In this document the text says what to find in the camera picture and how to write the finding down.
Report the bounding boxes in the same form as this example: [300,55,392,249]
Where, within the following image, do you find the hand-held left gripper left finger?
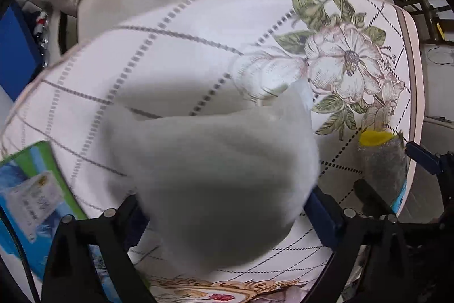
[42,194,157,303]

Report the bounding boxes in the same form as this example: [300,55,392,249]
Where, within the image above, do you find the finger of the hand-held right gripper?
[354,178,391,218]
[405,142,442,176]

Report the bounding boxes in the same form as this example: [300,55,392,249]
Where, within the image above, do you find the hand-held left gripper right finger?
[304,187,416,303]

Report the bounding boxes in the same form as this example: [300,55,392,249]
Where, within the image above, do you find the yellow grey scouring sponge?
[358,130,409,216]

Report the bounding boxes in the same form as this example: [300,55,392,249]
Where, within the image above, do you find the white fluffy cotton sheet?
[102,82,321,276]

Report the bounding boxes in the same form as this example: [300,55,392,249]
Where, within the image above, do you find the blue green flat package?
[0,141,117,303]

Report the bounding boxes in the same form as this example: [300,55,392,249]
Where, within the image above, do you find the dark metal rack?
[392,0,454,47]

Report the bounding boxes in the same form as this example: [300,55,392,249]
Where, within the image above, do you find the floral printed blanket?
[0,0,426,303]

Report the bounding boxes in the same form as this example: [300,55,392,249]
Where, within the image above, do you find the blue storage box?
[0,1,44,102]

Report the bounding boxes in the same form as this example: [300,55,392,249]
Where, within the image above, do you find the black floor cable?
[426,45,454,66]

